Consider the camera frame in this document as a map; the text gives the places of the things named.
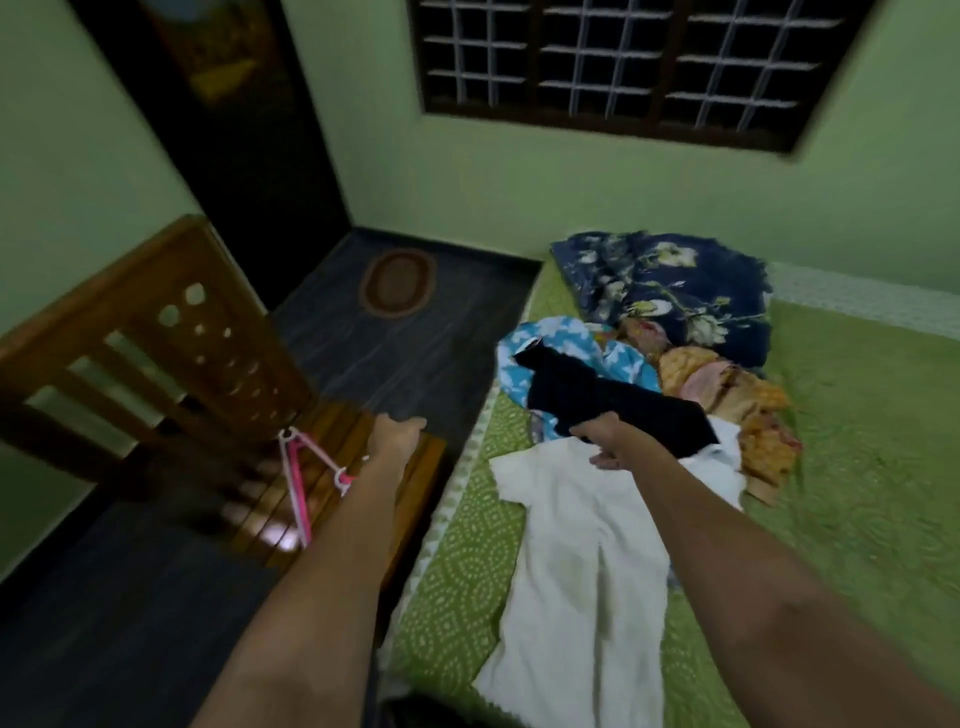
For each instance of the person's left hand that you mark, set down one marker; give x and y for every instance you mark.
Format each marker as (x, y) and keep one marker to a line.
(391, 442)

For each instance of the person's right hand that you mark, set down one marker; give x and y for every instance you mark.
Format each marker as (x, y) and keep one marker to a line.
(611, 439)

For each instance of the person's right fingers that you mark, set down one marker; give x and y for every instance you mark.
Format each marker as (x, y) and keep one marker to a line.
(604, 460)

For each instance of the person's left fingers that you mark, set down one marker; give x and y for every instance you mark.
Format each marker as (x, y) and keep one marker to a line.
(411, 429)

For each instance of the black garment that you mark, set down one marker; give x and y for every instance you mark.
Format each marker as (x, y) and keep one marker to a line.
(592, 390)

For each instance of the pink plastic clothes hanger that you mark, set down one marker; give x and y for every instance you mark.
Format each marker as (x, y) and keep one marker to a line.
(296, 480)

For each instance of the person's left forearm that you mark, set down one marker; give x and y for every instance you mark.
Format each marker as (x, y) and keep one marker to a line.
(315, 600)

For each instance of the person's right forearm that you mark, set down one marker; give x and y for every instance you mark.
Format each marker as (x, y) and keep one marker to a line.
(750, 592)

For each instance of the white shirt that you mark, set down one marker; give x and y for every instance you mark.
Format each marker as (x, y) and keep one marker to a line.
(585, 570)

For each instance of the pale pink garment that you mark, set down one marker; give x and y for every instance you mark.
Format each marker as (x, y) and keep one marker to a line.
(705, 384)

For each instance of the light blue white garment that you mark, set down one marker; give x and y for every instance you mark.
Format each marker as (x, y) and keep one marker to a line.
(555, 334)

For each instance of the brown oval floor mat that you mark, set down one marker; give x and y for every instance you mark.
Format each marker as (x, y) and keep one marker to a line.
(398, 282)

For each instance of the yellow orange printed garment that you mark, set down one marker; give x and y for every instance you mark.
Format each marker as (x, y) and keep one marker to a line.
(765, 435)

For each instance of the dark blue floral blanket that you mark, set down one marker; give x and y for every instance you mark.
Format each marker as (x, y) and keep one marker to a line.
(675, 289)

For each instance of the green patterned bedsheet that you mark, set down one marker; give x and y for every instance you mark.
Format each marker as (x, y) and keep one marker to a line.
(847, 465)

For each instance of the brown wooden chair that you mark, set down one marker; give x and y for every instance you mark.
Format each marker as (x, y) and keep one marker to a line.
(180, 352)

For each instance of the dark wooden door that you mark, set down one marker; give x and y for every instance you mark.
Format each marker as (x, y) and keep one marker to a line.
(240, 150)

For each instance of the window with white grille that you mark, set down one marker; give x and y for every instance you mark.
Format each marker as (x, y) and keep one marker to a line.
(637, 67)

